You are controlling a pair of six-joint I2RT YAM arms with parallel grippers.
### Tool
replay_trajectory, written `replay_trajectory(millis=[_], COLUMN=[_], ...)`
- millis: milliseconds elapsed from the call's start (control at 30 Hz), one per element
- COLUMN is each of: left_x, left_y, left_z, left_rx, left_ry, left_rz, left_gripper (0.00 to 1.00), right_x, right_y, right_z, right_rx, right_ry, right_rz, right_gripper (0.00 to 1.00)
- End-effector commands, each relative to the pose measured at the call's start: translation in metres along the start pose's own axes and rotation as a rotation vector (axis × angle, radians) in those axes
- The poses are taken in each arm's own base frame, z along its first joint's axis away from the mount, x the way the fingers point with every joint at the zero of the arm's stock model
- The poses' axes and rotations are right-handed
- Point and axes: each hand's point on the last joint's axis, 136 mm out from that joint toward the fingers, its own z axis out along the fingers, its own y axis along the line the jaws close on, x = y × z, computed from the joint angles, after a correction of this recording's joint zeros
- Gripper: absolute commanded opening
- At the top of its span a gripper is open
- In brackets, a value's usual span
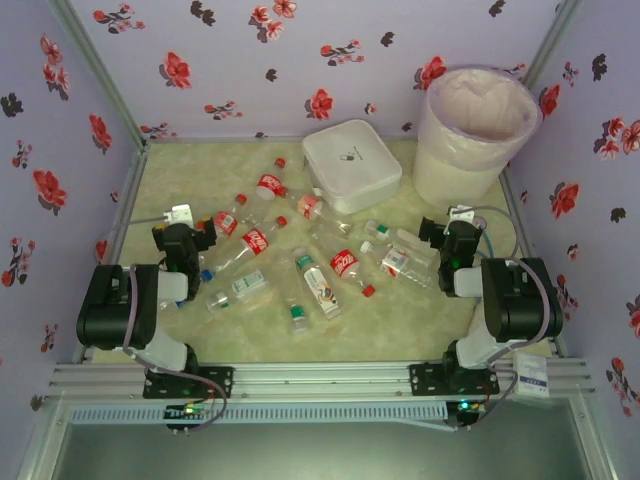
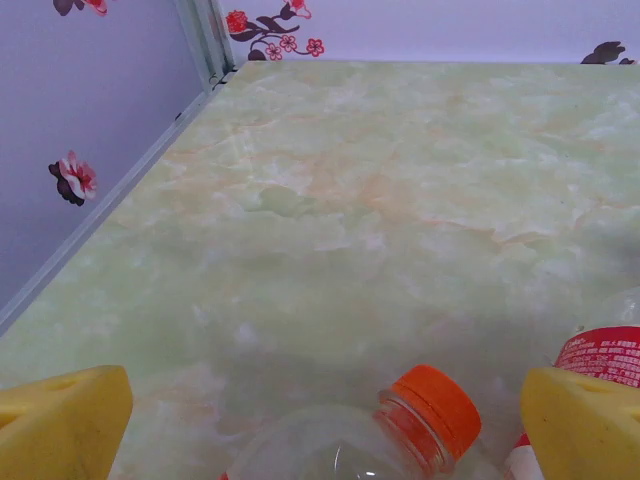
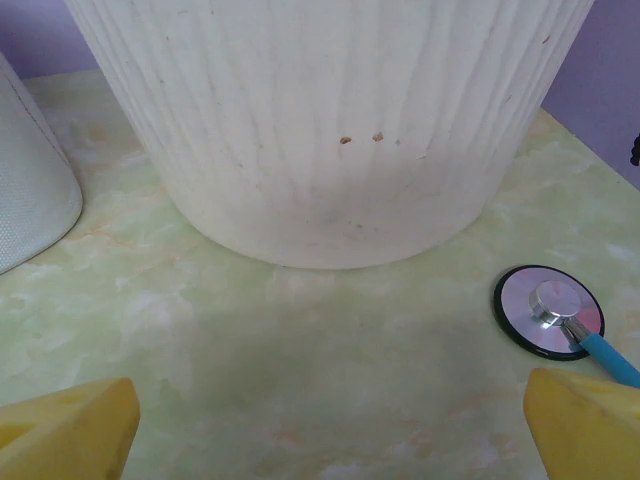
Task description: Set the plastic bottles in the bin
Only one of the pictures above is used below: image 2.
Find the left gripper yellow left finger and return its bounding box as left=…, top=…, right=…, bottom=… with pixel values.
left=0, top=364, right=135, bottom=480

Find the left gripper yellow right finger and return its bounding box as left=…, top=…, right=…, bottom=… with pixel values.
left=519, top=366, right=640, bottom=480

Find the clear bottle orange cap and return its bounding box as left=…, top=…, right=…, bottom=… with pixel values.
left=219, top=363, right=484, bottom=480

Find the aluminium table side rail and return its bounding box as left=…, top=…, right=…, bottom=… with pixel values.
left=0, top=74, right=236, bottom=336

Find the aluminium frame post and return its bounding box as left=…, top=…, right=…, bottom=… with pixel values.
left=175, top=0, right=237, bottom=96

